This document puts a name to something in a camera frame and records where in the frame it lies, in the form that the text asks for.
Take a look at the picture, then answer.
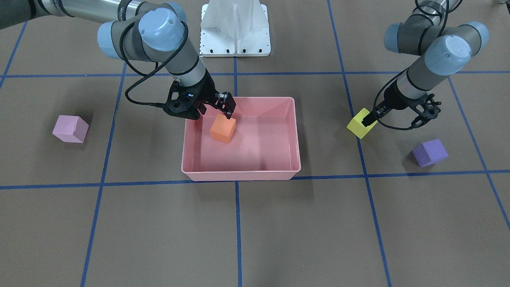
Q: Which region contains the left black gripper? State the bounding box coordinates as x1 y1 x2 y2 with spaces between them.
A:
362 82 428 127

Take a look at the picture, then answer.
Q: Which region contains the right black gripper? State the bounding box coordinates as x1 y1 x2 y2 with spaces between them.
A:
163 73 236 120

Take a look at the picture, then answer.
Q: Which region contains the yellow foam block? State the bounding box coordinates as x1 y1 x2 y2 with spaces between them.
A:
347 108 377 139

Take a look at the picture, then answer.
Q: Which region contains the orange foam block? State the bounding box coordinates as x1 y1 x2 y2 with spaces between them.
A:
210 114 237 144

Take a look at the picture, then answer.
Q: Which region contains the pink foam block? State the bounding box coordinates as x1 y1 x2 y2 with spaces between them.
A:
52 115 89 144

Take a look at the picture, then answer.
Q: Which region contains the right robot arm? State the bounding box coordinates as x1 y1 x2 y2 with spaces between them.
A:
0 0 236 120

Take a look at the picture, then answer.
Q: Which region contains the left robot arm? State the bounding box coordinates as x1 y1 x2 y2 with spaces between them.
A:
361 0 490 130

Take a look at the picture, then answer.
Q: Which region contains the pink plastic bin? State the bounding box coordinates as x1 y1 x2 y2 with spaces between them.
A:
181 96 301 181

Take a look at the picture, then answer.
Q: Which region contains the purple foam block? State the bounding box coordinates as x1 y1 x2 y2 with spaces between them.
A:
412 139 449 167

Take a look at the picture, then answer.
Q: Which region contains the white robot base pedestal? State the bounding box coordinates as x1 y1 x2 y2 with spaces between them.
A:
199 0 271 57

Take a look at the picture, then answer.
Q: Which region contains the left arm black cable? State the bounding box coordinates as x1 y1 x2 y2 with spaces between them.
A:
373 0 451 131

